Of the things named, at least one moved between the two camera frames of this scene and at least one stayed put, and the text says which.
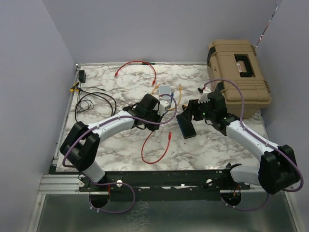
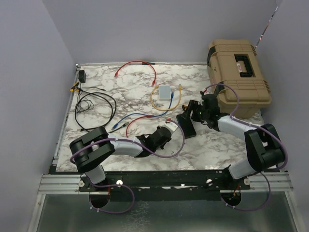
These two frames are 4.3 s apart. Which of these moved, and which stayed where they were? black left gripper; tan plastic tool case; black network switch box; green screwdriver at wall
Moved: black left gripper
Stayed: black network switch box; tan plastic tool case; green screwdriver at wall
